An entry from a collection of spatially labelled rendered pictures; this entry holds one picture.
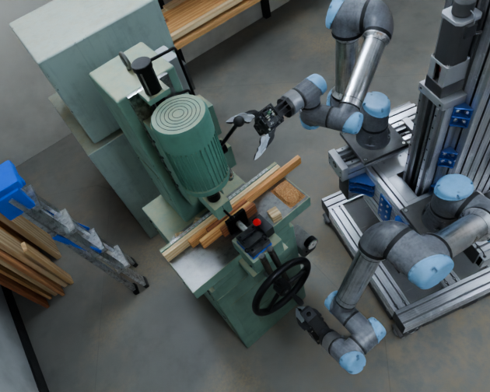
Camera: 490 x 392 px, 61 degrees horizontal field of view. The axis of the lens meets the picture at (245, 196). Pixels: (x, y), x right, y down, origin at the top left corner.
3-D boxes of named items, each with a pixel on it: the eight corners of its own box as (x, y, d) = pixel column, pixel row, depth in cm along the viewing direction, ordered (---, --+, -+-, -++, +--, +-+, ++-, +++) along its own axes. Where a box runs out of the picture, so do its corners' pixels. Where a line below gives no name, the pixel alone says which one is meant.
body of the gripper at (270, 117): (256, 112, 128) (285, 91, 131) (249, 120, 136) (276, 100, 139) (271, 131, 128) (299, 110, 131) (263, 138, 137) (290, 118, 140)
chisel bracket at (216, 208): (220, 222, 159) (215, 211, 152) (199, 201, 166) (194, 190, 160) (235, 211, 161) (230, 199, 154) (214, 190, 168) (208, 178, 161)
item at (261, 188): (193, 248, 164) (190, 243, 161) (190, 245, 166) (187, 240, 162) (301, 162, 179) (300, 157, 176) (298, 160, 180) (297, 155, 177)
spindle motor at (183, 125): (199, 207, 138) (169, 145, 114) (172, 178, 148) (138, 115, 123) (239, 176, 143) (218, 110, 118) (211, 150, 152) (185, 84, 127)
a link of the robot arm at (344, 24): (355, 127, 182) (363, 8, 139) (323, 120, 188) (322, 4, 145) (365, 110, 187) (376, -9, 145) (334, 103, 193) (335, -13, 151)
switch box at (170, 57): (179, 99, 153) (164, 64, 140) (165, 88, 158) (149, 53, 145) (192, 91, 154) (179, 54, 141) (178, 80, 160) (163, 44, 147)
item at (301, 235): (304, 258, 192) (302, 250, 186) (286, 242, 199) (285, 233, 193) (317, 247, 194) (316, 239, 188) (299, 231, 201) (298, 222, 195)
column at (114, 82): (185, 224, 184) (115, 103, 126) (160, 195, 196) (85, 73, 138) (225, 194, 190) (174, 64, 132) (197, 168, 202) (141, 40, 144)
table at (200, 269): (211, 317, 153) (206, 312, 148) (168, 264, 169) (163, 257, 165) (327, 218, 168) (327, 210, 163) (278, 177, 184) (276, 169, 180)
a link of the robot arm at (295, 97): (285, 93, 141) (300, 113, 141) (275, 101, 139) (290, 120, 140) (293, 85, 133) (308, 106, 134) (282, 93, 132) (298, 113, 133)
